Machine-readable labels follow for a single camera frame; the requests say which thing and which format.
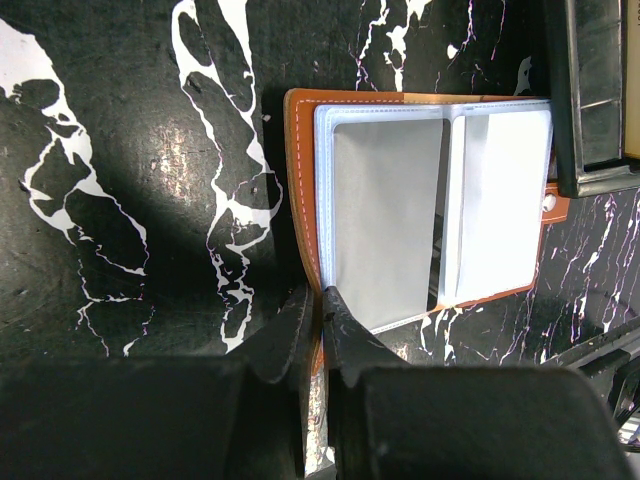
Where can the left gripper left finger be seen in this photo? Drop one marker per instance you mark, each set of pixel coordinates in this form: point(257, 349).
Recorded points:
point(281, 351)

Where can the gold VIP card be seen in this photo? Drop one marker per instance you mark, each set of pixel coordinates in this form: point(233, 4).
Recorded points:
point(632, 79)

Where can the brown leather card holder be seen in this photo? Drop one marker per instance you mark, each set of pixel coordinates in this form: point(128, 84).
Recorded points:
point(299, 106)

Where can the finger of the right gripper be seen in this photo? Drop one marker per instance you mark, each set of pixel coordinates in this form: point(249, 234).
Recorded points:
point(624, 338)

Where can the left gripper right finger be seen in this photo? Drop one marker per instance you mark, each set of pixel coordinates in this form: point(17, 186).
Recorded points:
point(350, 348)

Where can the black card box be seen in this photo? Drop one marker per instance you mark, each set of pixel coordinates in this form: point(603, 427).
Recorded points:
point(585, 43)

